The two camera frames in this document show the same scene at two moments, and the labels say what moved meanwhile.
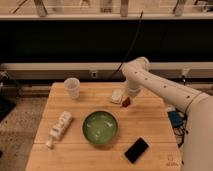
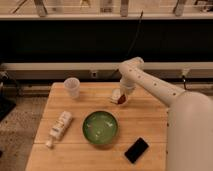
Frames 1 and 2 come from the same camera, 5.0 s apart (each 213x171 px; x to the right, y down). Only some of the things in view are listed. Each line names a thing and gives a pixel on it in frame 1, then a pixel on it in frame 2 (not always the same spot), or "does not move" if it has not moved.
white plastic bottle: (58, 128) does not move
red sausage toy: (126, 102) -> (122, 99)
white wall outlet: (93, 74) does not move
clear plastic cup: (72, 87) does not move
